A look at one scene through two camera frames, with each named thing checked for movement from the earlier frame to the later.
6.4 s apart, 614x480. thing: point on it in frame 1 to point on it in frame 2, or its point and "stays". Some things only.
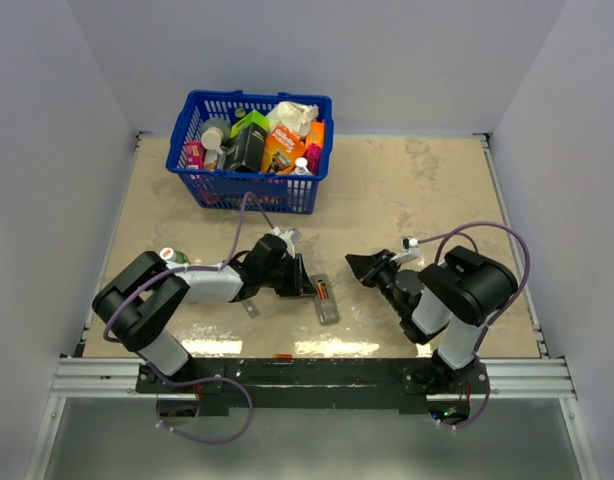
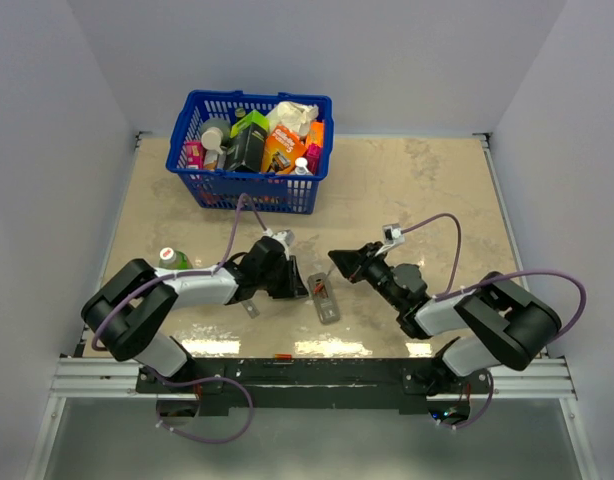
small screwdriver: (337, 277) to (320, 285)
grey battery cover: (251, 308) stays
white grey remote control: (327, 310) stays
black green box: (247, 146) stays
